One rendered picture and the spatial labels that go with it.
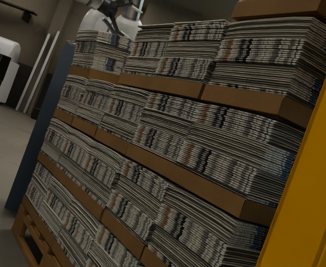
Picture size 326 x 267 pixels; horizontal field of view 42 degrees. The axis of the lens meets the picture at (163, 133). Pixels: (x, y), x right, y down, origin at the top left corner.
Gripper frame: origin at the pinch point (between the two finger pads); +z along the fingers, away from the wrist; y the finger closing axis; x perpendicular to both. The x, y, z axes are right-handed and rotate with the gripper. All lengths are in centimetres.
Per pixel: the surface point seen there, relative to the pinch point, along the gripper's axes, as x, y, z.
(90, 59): 9.8, 27.5, -16.2
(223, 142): 120, 43, -15
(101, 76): 14.7, 32.6, -9.7
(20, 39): -907, -45, 110
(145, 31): 55, 14, -16
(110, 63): 14.2, 25.2, -8.2
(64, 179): 35, 79, -13
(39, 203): 16, 96, -11
